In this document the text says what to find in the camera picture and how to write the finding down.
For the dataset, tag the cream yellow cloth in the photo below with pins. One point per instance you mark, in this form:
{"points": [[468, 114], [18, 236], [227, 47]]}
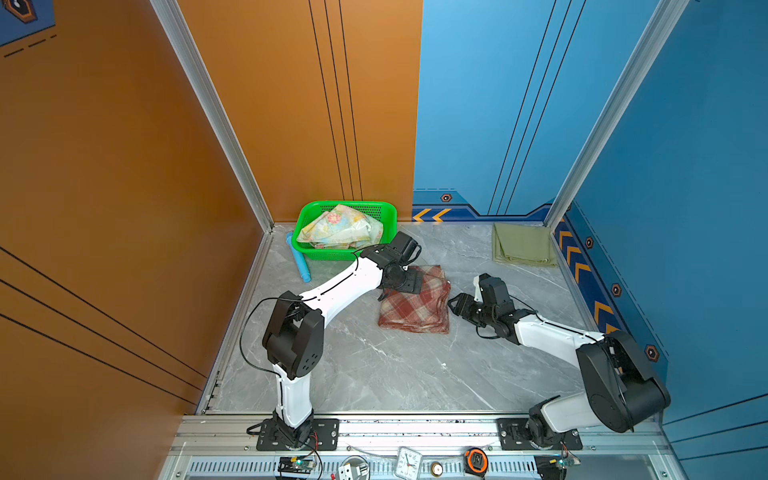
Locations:
{"points": [[342, 228]]}

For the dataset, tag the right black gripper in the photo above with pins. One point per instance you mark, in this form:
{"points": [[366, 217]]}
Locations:
{"points": [[462, 305]]}

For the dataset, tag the olive green skirt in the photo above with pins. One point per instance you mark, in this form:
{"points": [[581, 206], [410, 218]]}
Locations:
{"points": [[523, 245]]}

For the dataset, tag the white square clock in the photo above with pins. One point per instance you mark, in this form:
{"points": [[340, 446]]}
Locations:
{"points": [[408, 464]]}

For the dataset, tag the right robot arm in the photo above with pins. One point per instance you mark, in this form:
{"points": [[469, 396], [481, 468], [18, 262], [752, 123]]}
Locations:
{"points": [[621, 387]]}

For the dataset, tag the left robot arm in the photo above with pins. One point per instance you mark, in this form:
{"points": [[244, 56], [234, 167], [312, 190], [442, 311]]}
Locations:
{"points": [[294, 336]]}

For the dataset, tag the red plaid skirt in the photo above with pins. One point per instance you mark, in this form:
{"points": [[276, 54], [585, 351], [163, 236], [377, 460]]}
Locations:
{"points": [[425, 312]]}

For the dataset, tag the light blue tube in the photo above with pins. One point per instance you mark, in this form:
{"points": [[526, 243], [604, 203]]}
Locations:
{"points": [[299, 259]]}

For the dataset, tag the orange black tape measure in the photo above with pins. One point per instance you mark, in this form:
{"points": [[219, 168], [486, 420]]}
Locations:
{"points": [[475, 462]]}

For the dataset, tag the green circuit board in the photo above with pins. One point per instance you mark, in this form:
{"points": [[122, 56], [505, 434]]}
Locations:
{"points": [[296, 467]]}

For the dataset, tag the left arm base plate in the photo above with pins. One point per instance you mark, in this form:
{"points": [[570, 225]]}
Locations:
{"points": [[322, 434]]}

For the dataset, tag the white power plug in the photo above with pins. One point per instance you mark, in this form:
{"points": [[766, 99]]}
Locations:
{"points": [[354, 468]]}

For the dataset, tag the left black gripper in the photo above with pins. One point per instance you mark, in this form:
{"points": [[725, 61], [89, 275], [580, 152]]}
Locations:
{"points": [[414, 281]]}

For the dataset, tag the green plastic basket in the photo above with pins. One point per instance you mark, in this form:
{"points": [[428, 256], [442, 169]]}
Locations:
{"points": [[382, 211]]}

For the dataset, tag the right small circuit board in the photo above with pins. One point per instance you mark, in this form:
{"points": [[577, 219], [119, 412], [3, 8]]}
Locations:
{"points": [[564, 463]]}

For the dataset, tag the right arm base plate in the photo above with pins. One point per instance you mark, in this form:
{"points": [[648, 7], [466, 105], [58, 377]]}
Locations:
{"points": [[517, 434]]}

